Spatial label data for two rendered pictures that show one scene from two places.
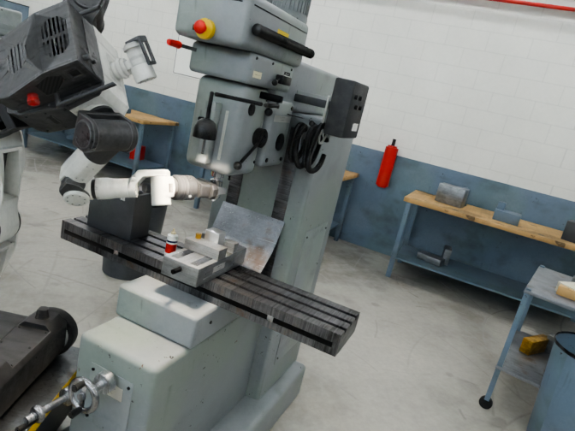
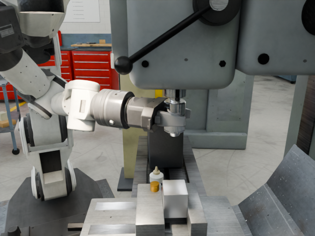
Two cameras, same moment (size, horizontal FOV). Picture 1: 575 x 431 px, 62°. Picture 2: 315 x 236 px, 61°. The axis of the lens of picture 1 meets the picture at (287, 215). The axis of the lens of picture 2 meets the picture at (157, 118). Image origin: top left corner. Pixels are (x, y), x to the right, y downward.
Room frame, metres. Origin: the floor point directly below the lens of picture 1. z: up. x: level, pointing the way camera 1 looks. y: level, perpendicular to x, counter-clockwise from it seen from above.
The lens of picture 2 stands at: (1.48, -0.22, 1.42)
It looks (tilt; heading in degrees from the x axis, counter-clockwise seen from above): 19 degrees down; 68
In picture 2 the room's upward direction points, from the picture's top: straight up
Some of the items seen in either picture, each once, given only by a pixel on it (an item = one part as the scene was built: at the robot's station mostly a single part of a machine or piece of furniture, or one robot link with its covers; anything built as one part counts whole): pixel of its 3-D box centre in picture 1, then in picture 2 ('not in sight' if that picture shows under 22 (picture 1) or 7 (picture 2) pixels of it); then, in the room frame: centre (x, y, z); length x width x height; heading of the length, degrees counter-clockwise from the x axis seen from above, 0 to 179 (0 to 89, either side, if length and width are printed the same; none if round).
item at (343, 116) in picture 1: (347, 109); not in sight; (1.88, -0.14, 1.62); 0.20 x 0.09 x 0.21; 159
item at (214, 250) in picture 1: (205, 247); (149, 208); (1.66, 0.27, 1.02); 0.15 x 0.06 x 0.04; 70
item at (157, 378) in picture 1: (176, 375); not in sight; (1.70, 0.29, 0.43); 0.81 x 0.32 x 0.60; 159
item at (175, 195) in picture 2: (215, 238); (174, 198); (1.71, 0.25, 1.05); 0.06 x 0.05 x 0.06; 70
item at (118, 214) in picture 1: (121, 207); (163, 131); (1.87, 0.68, 1.03); 0.22 x 0.12 x 0.20; 72
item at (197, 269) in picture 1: (207, 254); (161, 221); (1.68, 0.26, 0.99); 0.35 x 0.15 x 0.11; 160
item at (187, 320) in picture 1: (194, 295); not in sight; (1.73, 0.29, 0.79); 0.50 x 0.35 x 0.12; 159
